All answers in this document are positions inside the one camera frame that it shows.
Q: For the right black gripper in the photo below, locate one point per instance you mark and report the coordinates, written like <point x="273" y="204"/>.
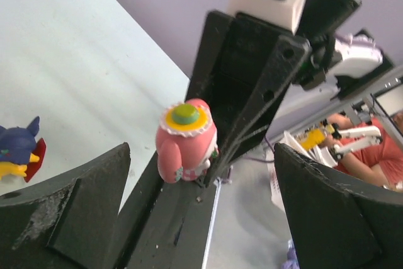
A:
<point x="244" y="67"/>

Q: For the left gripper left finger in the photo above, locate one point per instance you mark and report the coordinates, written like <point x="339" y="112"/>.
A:
<point x="67" y="221"/>

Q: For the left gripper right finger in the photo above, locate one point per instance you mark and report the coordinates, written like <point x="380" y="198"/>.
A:
<point x="336" y="220"/>

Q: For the yellow mouse navy-hood figurine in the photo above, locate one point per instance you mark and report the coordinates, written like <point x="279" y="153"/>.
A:
<point x="21" y="154"/>

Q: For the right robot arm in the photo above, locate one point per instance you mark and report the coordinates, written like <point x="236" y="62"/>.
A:
<point x="360" y="64"/>

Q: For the purple bunny figurine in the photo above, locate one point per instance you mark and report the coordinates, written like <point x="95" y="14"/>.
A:
<point x="292" y="261"/>

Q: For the person in red shirt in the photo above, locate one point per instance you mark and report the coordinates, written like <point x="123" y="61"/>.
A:
<point x="380" y="165"/>

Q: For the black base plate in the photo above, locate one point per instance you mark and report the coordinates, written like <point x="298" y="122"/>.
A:
<point x="165" y="225"/>

